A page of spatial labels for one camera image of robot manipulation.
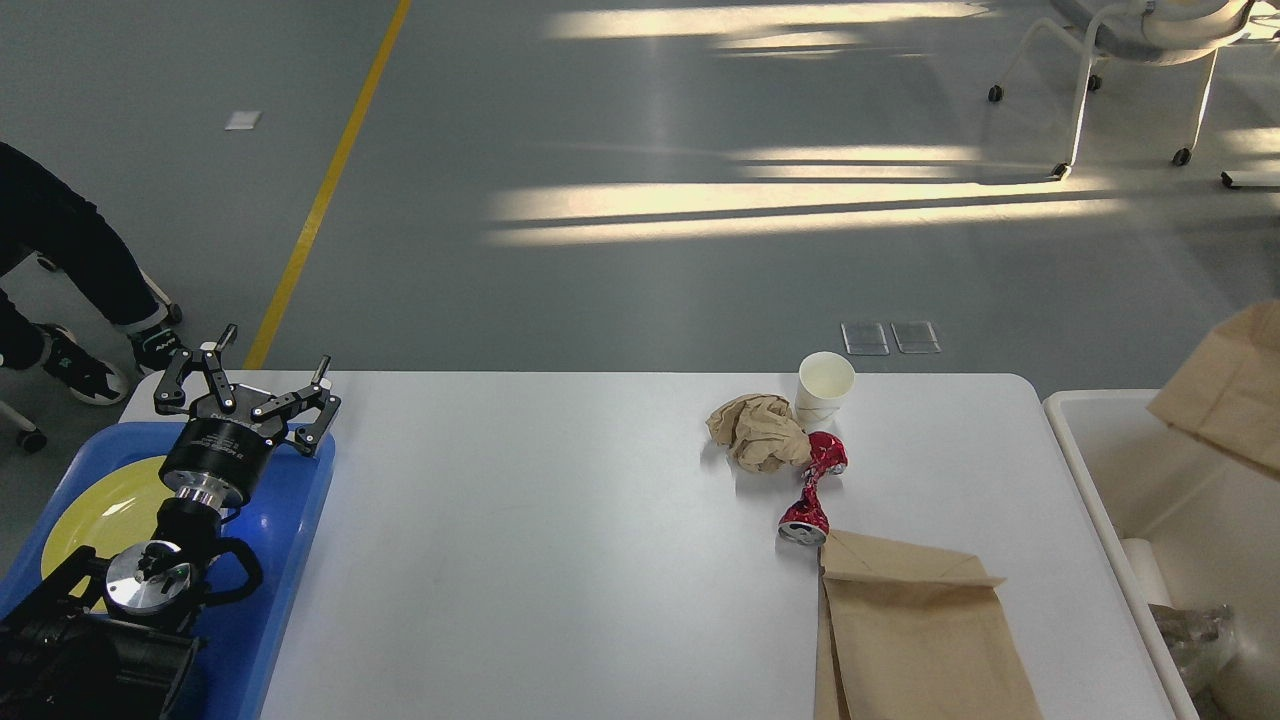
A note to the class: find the yellow round plate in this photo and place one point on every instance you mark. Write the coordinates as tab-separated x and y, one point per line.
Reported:
116	511

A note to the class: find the blue plastic tray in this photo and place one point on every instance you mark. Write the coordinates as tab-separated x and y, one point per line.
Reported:
232	672

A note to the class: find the white floor bar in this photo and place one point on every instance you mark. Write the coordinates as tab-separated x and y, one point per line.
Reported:
1268	180

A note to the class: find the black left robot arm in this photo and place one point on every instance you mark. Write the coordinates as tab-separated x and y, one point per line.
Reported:
185	623

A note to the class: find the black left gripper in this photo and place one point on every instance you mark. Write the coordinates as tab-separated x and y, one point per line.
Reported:
218	455

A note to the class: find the brown paper bag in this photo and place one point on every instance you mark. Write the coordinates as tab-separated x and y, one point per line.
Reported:
908	631
1226	394

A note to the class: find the white plastic bin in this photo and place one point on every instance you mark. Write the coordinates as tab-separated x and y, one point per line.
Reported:
1214	524

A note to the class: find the white chair on casters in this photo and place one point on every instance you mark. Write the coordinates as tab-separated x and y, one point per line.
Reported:
1154	33

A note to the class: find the person in dark trousers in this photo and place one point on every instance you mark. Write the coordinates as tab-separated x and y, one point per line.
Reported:
41	213

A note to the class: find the crumpled brown paper ball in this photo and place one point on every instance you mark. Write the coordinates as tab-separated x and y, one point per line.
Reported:
761	433

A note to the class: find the white frame with casters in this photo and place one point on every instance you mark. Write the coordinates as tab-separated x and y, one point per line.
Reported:
27	436

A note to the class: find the white paper cup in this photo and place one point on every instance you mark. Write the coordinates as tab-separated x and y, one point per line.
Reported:
824	380
1151	581

